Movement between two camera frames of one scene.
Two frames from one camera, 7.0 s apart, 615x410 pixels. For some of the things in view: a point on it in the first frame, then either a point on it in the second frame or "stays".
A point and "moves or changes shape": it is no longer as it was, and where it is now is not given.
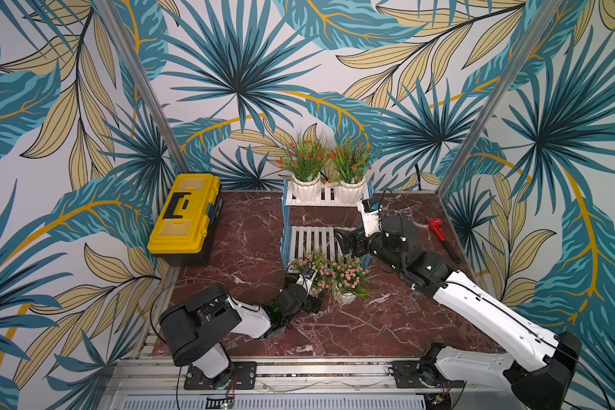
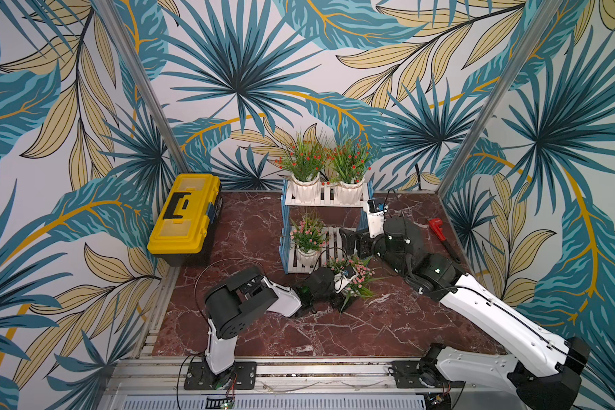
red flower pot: (348, 168) stays
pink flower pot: (322, 264) moves or changes shape
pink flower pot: (346, 278) stays
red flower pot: (304, 161) stays
